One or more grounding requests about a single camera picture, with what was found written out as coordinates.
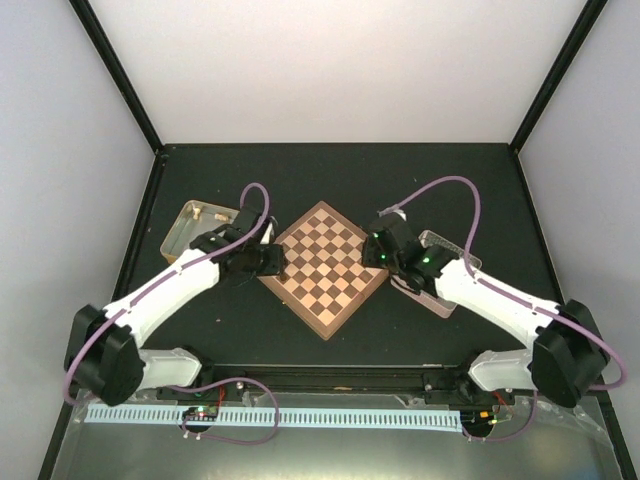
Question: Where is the light blue cable duct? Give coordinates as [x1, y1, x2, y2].
[84, 404, 462, 433]

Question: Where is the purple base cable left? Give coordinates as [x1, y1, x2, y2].
[180, 370, 285, 445]

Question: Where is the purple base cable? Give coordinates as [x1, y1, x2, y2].
[180, 370, 285, 445]
[462, 389, 541, 444]

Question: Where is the black frame rail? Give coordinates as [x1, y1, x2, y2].
[74, 362, 621, 401]

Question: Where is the light chess pieces pile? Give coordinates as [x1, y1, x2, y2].
[192, 207, 229, 223]

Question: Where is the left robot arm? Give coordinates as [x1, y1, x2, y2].
[63, 232, 286, 406]

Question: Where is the wooden chess board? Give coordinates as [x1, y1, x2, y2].
[260, 201, 389, 340]

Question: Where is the pink tin box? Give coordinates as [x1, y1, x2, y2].
[390, 230, 467, 319]

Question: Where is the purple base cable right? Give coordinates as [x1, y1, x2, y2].
[462, 389, 541, 444]

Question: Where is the yellow tin box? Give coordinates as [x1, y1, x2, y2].
[160, 200, 238, 264]

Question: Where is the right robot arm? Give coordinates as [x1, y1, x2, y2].
[362, 212, 611, 408]

